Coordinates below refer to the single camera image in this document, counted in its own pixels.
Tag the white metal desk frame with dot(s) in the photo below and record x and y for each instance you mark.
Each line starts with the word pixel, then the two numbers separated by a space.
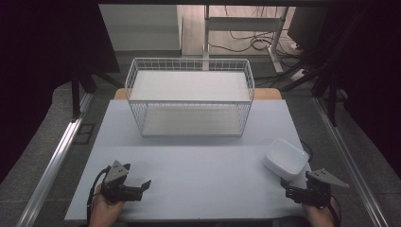
pixel 242 23

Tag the aluminium rail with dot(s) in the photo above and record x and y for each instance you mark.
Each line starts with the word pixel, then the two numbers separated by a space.
pixel 53 160
pixel 350 160

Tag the black metal stand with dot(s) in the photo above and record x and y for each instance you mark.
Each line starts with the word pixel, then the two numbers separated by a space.
pixel 75 94
pixel 331 97

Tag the black curtain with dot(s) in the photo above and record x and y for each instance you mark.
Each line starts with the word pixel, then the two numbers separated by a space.
pixel 41 63
pixel 372 78

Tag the white square bowl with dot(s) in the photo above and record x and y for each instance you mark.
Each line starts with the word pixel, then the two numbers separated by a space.
pixel 286 159

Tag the white cabinet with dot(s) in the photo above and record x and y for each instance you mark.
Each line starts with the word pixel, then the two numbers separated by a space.
pixel 142 28

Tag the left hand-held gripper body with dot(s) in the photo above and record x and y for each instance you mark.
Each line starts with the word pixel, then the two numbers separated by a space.
pixel 117 186

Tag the person's left hand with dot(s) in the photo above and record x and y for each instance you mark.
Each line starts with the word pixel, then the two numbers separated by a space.
pixel 104 209

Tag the white power strip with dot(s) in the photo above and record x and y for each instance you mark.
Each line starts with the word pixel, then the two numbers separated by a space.
pixel 297 75

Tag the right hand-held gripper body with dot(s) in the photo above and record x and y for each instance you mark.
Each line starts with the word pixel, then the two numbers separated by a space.
pixel 315 189

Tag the person's right hand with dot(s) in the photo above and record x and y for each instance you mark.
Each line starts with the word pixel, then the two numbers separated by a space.
pixel 318 216

